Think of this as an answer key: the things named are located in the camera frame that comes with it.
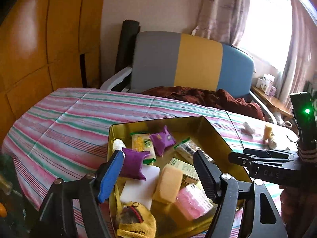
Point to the yellow green packet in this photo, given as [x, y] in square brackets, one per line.
[142, 143]

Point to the pink patterned curtain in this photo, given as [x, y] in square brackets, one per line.
[220, 10]
[299, 54]

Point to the wooden side table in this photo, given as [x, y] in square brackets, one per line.
[275, 103]

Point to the dark red blanket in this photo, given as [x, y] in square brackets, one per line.
[210, 98]

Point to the pink green striped bedsheet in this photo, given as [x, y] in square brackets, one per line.
[62, 129]

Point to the yellow grey knit glove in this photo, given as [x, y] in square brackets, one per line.
[135, 225]

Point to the green cream box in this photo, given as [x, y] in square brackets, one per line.
[184, 169]

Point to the gold metal tin tray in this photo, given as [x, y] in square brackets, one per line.
[188, 129]

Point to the white plastic frame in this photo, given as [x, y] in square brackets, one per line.
[116, 78]

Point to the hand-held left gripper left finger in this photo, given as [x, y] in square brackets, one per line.
[111, 176]

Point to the clear green edged packet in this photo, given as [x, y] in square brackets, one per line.
[184, 148]

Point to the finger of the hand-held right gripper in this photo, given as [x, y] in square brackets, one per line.
[240, 159]
[267, 153]

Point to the white foam sponge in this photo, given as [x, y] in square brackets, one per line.
[141, 191]

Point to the pink plastic container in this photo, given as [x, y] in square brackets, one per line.
[190, 203]

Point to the small yellow sponge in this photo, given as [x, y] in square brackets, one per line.
[267, 131]

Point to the grey bed rail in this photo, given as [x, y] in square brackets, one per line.
[263, 107]

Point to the orange round object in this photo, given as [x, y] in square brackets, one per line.
[2, 209]

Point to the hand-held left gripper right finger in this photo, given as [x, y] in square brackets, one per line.
[206, 181]

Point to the small white object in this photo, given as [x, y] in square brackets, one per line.
[248, 128]

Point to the large yellow sponge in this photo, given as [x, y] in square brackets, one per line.
[168, 183]

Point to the wooden wardrobe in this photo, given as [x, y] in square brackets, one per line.
[37, 42]

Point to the black rolled mat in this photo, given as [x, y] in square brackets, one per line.
[126, 47]

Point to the bright window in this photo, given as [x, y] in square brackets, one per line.
[267, 29]

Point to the person's right forearm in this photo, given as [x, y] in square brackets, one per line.
[289, 203]

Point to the white round roll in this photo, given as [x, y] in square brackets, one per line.
[118, 144]

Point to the purple packet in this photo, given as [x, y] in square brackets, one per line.
[161, 140]
[133, 163]

